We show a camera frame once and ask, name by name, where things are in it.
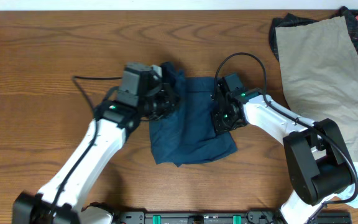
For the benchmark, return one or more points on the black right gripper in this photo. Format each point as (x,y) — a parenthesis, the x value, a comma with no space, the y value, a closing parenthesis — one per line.
(219,126)

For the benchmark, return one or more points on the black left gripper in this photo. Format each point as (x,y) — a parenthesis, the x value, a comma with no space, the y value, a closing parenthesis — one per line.
(168,93)

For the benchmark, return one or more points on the dark blue denim shorts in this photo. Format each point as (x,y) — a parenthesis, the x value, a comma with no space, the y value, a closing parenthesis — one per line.
(187,136)

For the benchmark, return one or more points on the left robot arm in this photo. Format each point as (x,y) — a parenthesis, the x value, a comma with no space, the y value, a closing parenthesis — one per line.
(63,198)

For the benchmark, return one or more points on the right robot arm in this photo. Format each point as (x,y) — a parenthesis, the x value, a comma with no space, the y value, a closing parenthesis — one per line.
(319,164)

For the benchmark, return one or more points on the beige khaki shorts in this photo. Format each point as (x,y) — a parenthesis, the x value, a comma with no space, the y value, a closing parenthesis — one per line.
(319,69)

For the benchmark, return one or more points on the dark plaid garment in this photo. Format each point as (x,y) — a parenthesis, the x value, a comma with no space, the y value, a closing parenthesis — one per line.
(290,20)

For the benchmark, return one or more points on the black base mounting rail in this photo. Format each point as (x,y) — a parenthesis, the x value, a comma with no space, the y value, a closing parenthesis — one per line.
(194,217)

